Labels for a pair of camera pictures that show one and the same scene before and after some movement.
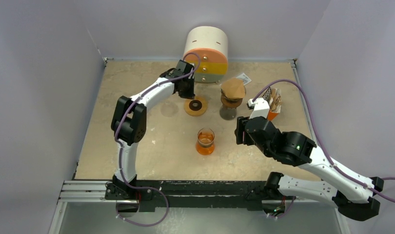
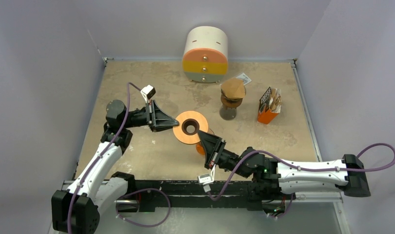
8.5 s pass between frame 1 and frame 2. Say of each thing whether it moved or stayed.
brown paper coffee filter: stayed
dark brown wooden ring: stayed
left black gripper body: moved
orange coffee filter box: stayed
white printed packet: stayed
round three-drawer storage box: stayed
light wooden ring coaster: moved
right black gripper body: moved
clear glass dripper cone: stayed
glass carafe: stayed
